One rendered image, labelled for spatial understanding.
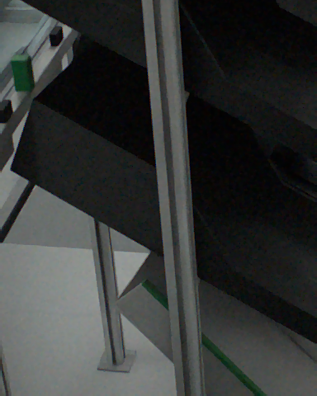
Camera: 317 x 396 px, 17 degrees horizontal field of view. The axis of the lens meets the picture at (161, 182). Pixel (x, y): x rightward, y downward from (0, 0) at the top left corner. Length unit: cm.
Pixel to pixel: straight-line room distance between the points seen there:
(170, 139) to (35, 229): 109
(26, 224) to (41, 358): 45
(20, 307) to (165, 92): 76
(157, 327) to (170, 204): 15
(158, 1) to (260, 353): 39
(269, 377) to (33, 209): 89
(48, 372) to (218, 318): 42
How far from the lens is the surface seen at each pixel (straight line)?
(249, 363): 96
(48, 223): 187
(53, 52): 102
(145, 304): 87
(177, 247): 78
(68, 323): 139
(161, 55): 71
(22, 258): 152
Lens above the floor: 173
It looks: 32 degrees down
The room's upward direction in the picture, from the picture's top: 5 degrees counter-clockwise
